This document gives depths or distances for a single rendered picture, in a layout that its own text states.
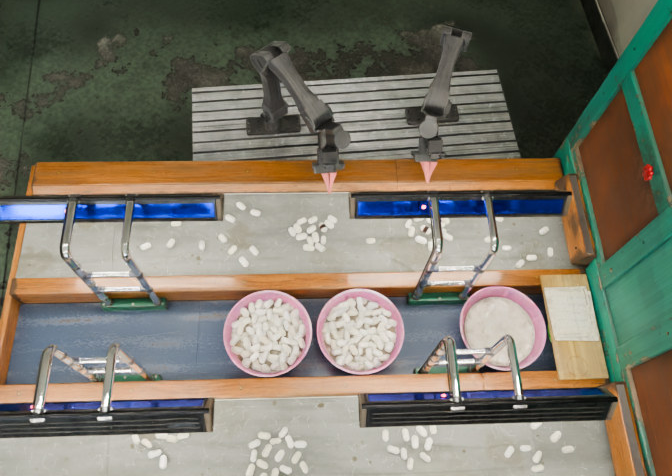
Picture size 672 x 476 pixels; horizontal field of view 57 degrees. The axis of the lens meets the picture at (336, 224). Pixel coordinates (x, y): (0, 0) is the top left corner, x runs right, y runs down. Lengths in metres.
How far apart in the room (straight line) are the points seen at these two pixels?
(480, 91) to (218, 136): 1.02
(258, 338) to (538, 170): 1.11
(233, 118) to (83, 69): 1.34
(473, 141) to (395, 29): 1.35
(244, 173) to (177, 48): 1.50
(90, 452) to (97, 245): 0.63
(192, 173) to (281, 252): 0.41
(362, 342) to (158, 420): 0.68
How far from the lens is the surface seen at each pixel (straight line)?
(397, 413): 1.55
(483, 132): 2.45
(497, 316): 2.05
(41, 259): 2.19
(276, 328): 1.95
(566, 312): 2.08
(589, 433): 2.06
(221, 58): 3.45
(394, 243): 2.07
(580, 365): 2.05
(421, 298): 2.04
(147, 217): 1.78
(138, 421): 1.58
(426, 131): 1.94
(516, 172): 2.26
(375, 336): 1.95
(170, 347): 2.05
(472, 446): 1.94
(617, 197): 2.01
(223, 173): 2.15
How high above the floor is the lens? 2.61
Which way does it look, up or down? 64 degrees down
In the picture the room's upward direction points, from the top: 5 degrees clockwise
